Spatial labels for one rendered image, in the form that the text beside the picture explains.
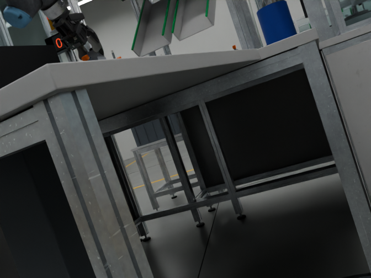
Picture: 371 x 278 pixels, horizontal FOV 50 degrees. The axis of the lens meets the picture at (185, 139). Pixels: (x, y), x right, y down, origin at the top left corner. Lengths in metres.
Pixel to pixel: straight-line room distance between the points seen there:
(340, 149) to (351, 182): 0.09
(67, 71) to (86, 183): 0.13
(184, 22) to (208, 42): 10.70
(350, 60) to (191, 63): 1.19
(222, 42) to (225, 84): 10.93
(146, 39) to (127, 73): 0.89
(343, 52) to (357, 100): 0.21
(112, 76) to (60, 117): 0.09
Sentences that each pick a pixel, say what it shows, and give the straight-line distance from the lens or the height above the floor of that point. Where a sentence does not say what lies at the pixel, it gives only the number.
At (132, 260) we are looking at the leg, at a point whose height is 0.62.
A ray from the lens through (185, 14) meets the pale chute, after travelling 1.42.
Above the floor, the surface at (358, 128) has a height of 0.46.
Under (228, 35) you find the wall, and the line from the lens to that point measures 12.06.
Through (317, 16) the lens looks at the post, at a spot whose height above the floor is 1.03.
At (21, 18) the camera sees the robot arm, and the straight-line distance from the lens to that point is 1.33.
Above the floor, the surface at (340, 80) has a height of 0.68.
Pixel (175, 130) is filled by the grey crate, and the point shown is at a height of 0.65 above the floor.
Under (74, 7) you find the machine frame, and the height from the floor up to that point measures 1.67.
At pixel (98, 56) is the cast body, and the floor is 1.06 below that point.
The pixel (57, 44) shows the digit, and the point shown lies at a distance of 1.76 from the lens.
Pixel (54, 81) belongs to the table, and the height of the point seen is 0.84.
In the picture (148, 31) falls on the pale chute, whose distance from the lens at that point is 1.45.
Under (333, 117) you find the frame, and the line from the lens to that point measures 1.10.
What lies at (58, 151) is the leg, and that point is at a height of 0.77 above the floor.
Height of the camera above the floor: 0.76
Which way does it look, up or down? 3 degrees down
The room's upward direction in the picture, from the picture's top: 19 degrees counter-clockwise
